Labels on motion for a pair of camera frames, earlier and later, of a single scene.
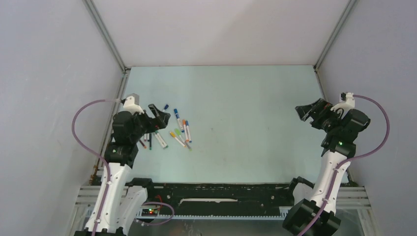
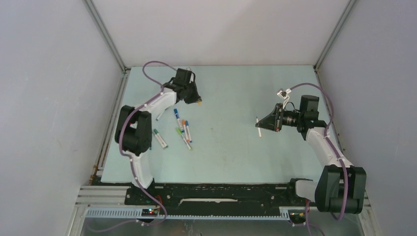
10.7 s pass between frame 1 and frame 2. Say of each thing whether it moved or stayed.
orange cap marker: stayed
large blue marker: stayed
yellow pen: moved
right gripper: moved
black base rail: stayed
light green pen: stayed
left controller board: stayed
